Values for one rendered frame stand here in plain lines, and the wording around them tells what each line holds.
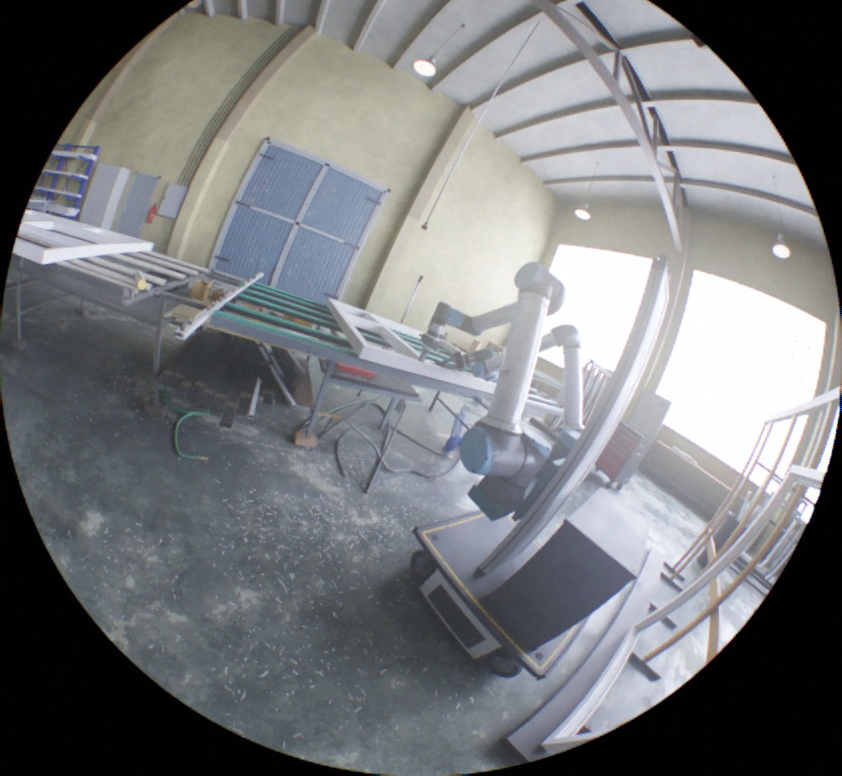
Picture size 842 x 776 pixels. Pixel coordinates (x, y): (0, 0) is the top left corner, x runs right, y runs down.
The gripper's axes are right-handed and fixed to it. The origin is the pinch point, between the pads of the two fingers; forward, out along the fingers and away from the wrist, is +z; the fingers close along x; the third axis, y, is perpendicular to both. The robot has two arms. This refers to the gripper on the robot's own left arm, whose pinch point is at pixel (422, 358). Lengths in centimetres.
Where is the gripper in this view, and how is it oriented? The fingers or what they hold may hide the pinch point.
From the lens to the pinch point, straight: 153.7
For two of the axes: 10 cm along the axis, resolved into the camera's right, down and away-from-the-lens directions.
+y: -8.1, -2.6, -5.3
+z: -4.0, 9.0, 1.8
